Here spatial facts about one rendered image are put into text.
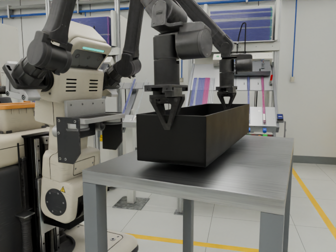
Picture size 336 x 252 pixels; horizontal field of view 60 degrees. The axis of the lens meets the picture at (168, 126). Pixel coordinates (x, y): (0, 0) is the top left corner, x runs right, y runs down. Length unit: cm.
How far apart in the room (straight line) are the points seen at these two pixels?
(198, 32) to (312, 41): 371
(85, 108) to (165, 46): 58
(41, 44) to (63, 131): 31
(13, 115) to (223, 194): 98
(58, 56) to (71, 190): 48
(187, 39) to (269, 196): 34
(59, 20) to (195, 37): 46
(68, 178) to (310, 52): 362
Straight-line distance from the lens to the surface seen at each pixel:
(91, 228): 77
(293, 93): 419
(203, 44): 60
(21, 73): 99
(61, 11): 93
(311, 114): 425
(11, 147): 129
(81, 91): 116
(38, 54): 91
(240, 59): 117
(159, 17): 65
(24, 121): 138
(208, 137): 64
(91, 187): 72
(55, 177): 116
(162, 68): 63
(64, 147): 107
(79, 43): 106
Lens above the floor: 99
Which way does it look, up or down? 7 degrees down
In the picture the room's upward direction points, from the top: straight up
